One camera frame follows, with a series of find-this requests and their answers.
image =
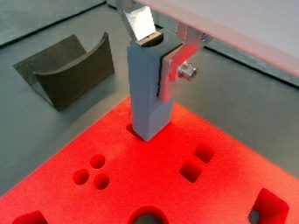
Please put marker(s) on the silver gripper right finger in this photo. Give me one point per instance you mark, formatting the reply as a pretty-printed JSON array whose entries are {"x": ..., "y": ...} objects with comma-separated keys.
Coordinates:
[{"x": 177, "y": 66}]

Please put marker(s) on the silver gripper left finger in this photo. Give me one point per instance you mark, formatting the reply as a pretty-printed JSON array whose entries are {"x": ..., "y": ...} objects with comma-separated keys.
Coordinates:
[{"x": 138, "y": 20}]

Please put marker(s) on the grey arch peg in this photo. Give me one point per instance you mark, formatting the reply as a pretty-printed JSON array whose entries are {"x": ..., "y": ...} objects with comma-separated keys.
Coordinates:
[{"x": 152, "y": 113}]

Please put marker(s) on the dark grey curved holder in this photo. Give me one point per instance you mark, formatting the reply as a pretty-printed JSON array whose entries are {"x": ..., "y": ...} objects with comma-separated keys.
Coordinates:
[{"x": 63, "y": 71}]

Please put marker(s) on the red shape sorter block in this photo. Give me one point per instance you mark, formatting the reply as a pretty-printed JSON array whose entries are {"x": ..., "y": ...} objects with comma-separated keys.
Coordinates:
[{"x": 192, "y": 176}]

